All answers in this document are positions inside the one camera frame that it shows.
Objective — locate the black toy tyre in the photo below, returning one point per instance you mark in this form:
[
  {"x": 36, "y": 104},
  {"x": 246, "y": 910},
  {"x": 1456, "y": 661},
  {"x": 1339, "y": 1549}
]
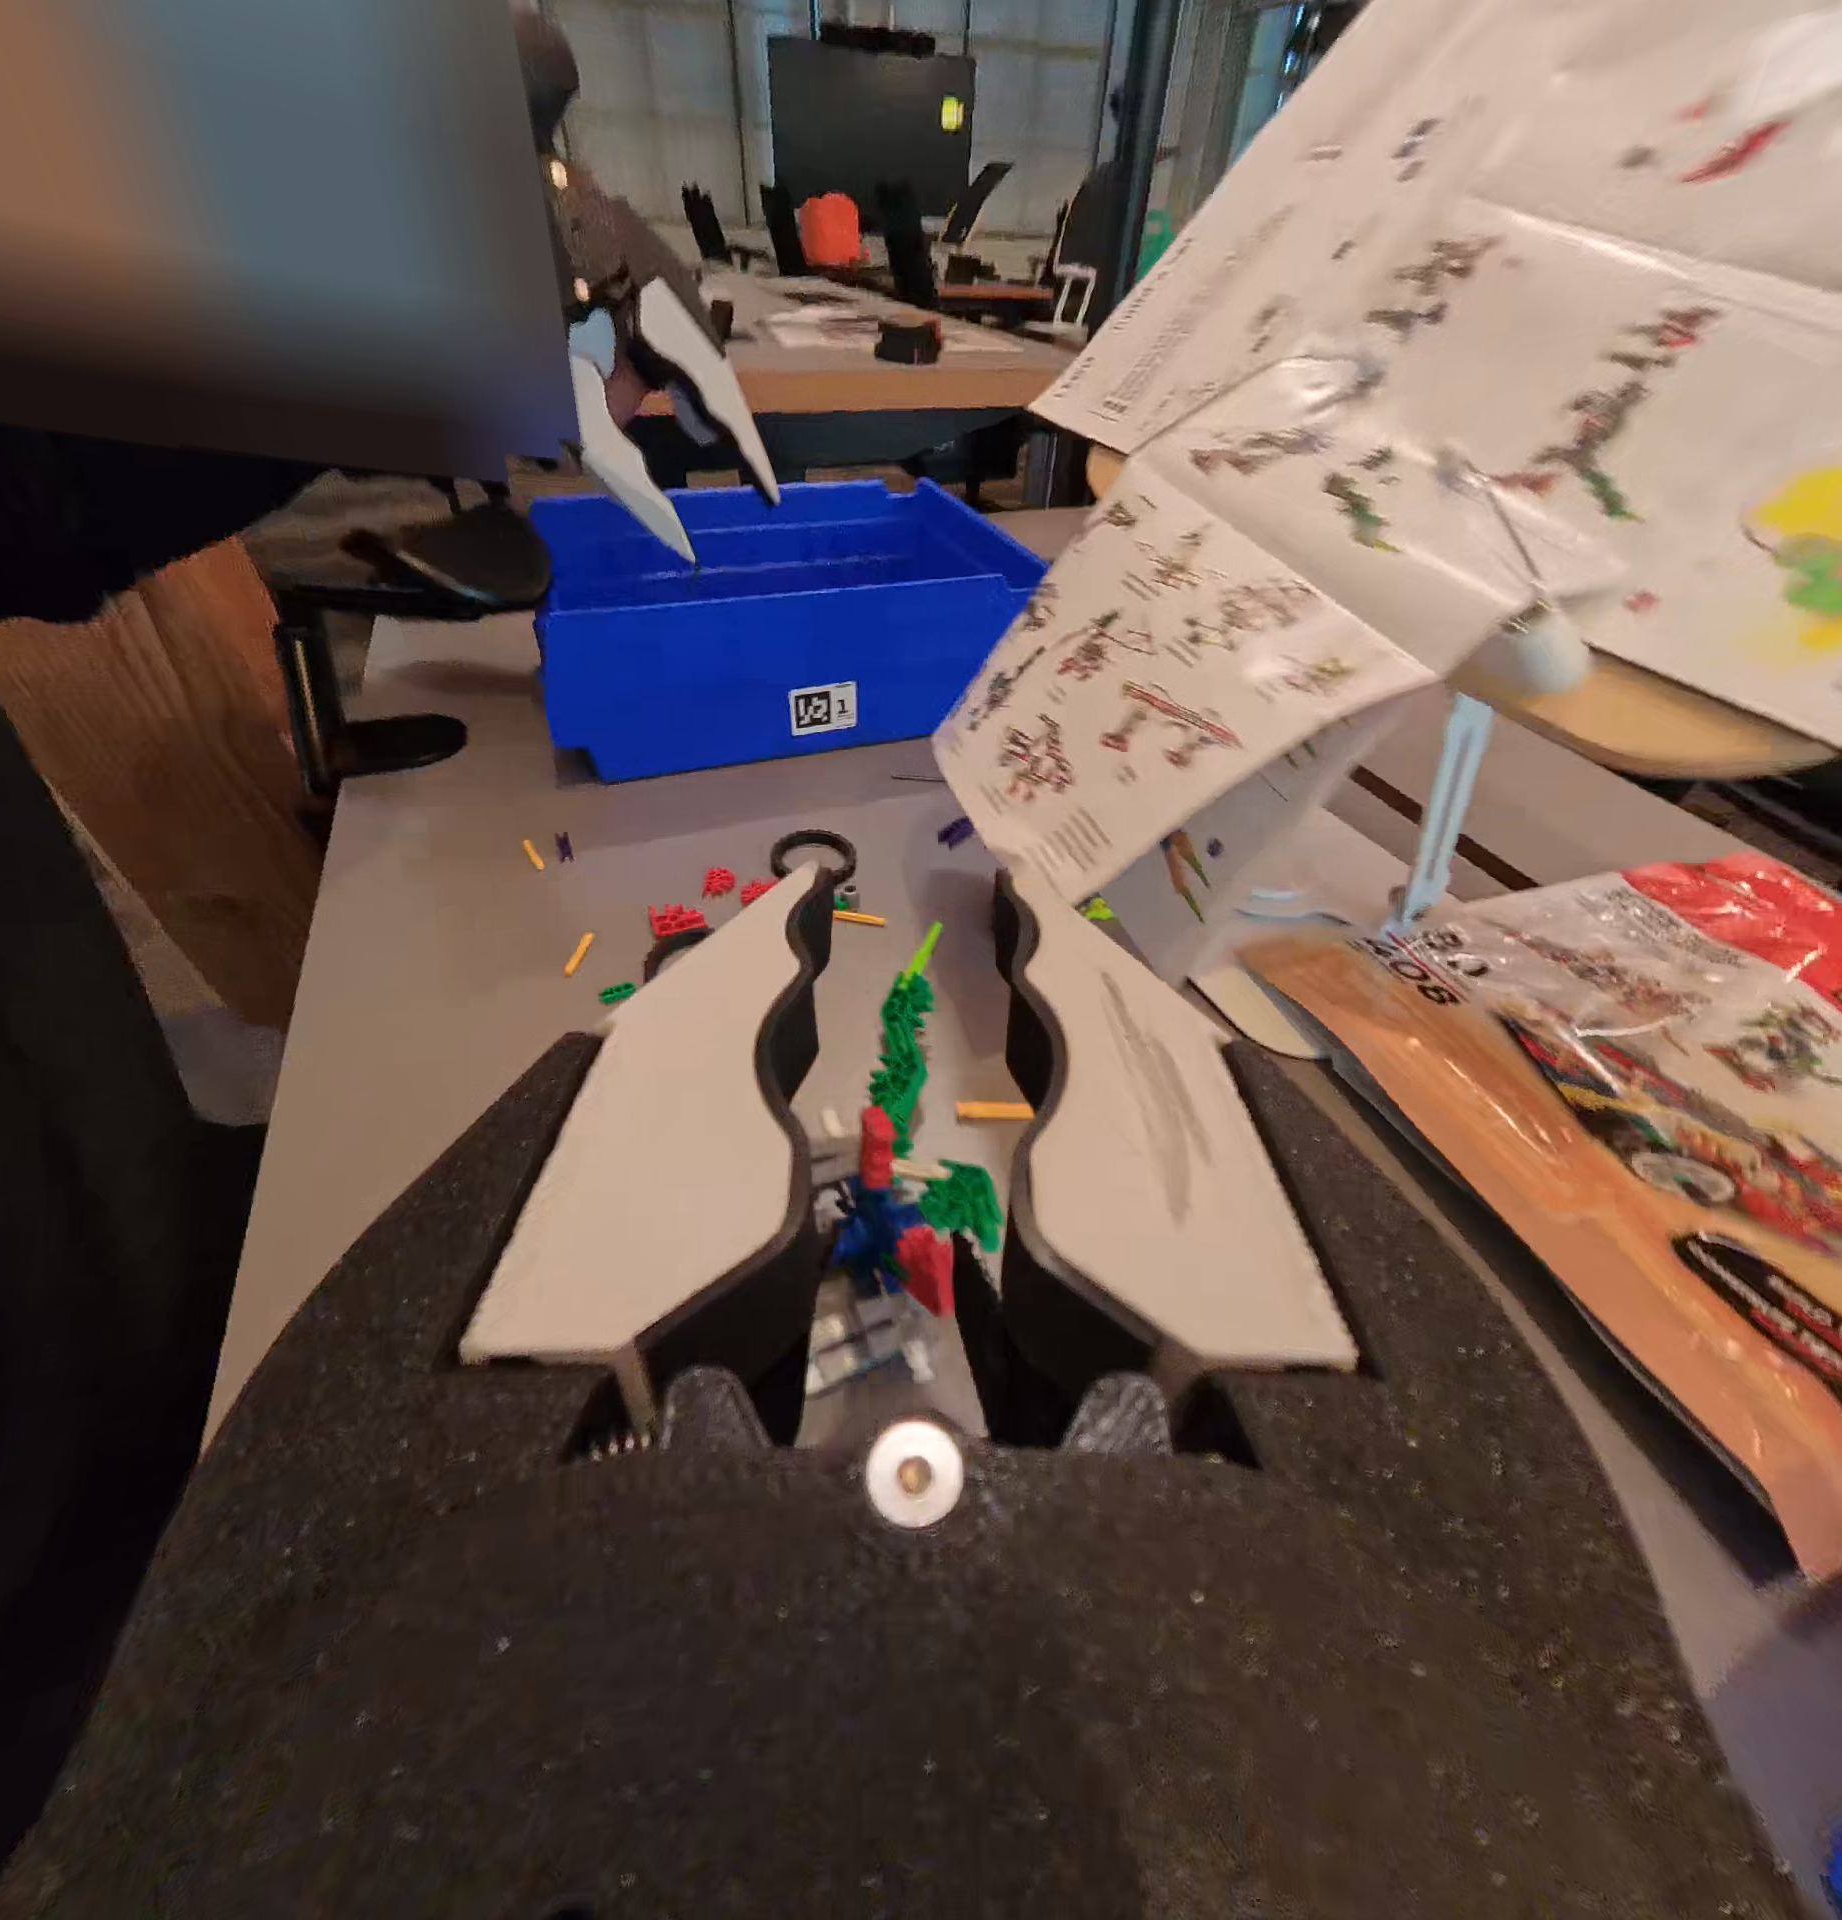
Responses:
[{"x": 779, "y": 857}]

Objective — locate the small purple toy connector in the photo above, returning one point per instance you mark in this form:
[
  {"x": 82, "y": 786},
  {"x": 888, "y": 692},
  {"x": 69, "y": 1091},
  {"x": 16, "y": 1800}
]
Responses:
[{"x": 953, "y": 832}]

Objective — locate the blue bin with printed tag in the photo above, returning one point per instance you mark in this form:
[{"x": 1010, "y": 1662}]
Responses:
[{"x": 682, "y": 675}]

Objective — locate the long wooden workbench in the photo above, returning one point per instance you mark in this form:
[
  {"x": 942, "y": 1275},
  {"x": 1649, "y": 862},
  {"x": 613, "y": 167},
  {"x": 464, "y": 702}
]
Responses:
[{"x": 862, "y": 381}]

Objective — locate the black blocky object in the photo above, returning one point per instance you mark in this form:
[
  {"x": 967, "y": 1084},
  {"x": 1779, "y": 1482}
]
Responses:
[{"x": 910, "y": 347}]

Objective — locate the small red toy connector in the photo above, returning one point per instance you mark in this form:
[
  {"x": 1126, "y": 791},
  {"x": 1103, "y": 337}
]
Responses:
[{"x": 677, "y": 920}]

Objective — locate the long orange toy rod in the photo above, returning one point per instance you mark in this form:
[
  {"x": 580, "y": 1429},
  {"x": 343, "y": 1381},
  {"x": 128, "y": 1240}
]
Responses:
[{"x": 998, "y": 1112}]

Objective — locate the large black monitor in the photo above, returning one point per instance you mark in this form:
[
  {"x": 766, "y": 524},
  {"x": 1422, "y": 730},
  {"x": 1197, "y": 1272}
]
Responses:
[{"x": 862, "y": 133}]

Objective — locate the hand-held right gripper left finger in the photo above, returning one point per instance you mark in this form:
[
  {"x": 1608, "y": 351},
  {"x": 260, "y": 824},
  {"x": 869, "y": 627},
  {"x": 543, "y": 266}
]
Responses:
[{"x": 652, "y": 1186}]

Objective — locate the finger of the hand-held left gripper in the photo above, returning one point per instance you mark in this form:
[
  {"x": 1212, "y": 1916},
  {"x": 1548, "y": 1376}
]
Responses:
[
  {"x": 710, "y": 381},
  {"x": 622, "y": 466}
]

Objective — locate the lime green toy rod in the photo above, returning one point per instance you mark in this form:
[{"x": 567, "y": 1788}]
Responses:
[{"x": 924, "y": 950}]

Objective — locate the orange plastic object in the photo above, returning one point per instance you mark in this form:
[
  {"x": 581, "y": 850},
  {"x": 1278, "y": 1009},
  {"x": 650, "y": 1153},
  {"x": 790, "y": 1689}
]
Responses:
[{"x": 827, "y": 234}]

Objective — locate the multicolour toy construction model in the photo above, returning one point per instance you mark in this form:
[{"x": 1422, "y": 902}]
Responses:
[{"x": 897, "y": 1049}]

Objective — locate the large wooden pillar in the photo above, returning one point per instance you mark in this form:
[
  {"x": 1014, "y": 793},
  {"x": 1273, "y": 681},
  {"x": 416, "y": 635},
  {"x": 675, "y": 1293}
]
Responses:
[{"x": 156, "y": 779}]

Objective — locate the round wooden table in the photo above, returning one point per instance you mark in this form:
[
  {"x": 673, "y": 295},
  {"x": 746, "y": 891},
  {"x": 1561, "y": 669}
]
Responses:
[{"x": 1641, "y": 734}]

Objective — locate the orange printed plastic bag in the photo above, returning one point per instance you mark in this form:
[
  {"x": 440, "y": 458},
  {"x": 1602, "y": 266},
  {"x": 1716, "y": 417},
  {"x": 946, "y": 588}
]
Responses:
[{"x": 1463, "y": 1080}]

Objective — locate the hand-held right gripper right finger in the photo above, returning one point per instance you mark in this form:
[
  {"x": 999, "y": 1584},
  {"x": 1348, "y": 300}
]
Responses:
[{"x": 1177, "y": 1200}]

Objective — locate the white instruction leaflet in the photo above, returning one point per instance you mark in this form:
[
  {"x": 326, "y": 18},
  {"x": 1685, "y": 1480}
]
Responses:
[{"x": 1463, "y": 377}]

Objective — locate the person's dark clothed legs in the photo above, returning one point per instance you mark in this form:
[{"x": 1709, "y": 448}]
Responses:
[{"x": 50, "y": 1200}]

